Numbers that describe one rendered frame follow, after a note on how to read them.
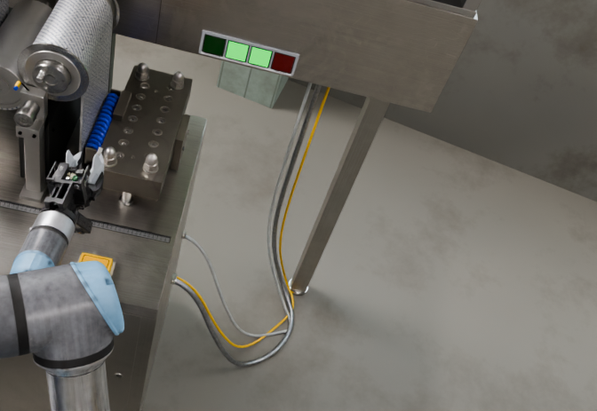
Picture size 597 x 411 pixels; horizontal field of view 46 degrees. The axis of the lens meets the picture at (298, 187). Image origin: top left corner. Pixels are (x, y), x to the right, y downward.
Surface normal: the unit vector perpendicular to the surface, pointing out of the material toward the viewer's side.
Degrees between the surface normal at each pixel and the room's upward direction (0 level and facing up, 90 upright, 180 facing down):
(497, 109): 90
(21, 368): 90
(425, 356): 0
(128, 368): 90
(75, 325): 55
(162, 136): 0
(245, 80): 90
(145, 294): 0
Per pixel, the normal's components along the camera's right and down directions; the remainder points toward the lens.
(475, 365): 0.25, -0.67
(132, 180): -0.07, 0.71
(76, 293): 0.36, -0.36
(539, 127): -0.29, 0.65
